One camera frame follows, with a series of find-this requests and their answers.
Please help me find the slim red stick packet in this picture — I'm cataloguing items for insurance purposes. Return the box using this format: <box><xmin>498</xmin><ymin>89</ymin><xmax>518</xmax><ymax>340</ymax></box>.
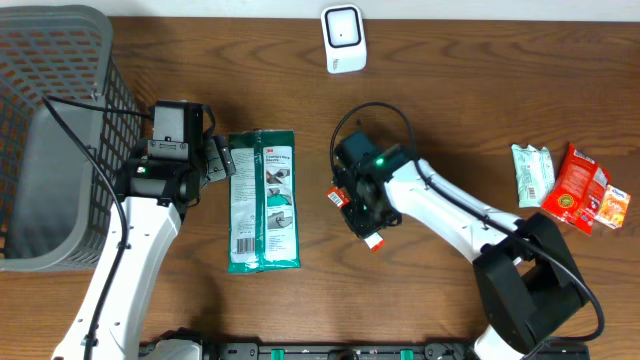
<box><xmin>327</xmin><ymin>187</ymin><xmax>385</xmax><ymax>252</ymax></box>

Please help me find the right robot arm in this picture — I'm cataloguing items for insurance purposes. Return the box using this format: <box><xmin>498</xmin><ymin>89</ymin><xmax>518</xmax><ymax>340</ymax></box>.
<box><xmin>330</xmin><ymin>141</ymin><xmax>594</xmax><ymax>359</ymax></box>

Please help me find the green white packet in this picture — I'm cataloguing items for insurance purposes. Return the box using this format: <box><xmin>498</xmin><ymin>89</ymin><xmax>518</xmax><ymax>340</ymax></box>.
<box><xmin>228</xmin><ymin>130</ymin><xmax>301</xmax><ymax>274</ymax></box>

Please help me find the white barcode scanner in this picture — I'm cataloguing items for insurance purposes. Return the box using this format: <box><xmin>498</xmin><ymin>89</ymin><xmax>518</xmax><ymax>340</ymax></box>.
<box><xmin>320</xmin><ymin>4</ymin><xmax>367</xmax><ymax>74</ymax></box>

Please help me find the large red snack bag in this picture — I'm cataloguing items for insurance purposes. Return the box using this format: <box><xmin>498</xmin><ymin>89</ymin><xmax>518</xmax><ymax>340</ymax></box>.
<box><xmin>541</xmin><ymin>144</ymin><xmax>611</xmax><ymax>236</ymax></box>

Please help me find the grey plastic mesh basket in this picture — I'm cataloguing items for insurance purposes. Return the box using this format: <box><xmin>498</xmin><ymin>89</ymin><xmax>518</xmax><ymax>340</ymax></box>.
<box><xmin>1</xmin><ymin>5</ymin><xmax>142</xmax><ymax>272</ymax></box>

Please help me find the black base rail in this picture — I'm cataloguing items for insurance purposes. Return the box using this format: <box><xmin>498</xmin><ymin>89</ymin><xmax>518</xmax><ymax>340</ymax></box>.
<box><xmin>139</xmin><ymin>341</ymin><xmax>591</xmax><ymax>360</ymax></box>

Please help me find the teal wet wipes packet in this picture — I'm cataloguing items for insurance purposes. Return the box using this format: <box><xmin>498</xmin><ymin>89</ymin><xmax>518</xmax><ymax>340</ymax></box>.
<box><xmin>511</xmin><ymin>144</ymin><xmax>555</xmax><ymax>208</ymax></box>

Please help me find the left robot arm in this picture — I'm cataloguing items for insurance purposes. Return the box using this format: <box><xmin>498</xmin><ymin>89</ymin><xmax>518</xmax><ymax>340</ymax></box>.
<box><xmin>52</xmin><ymin>135</ymin><xmax>235</xmax><ymax>359</ymax></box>

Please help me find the small orange snack packet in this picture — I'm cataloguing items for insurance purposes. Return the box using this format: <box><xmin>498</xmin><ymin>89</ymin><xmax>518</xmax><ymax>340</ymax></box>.
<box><xmin>595</xmin><ymin>185</ymin><xmax>631</xmax><ymax>229</ymax></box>

